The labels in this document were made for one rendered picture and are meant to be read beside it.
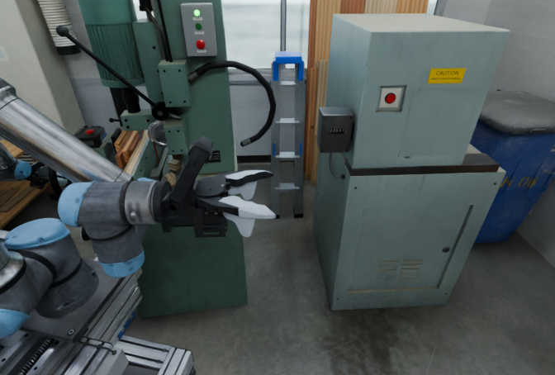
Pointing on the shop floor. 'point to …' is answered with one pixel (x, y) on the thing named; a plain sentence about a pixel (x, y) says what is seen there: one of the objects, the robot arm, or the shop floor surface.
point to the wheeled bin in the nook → (515, 156)
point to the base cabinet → (191, 271)
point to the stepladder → (287, 125)
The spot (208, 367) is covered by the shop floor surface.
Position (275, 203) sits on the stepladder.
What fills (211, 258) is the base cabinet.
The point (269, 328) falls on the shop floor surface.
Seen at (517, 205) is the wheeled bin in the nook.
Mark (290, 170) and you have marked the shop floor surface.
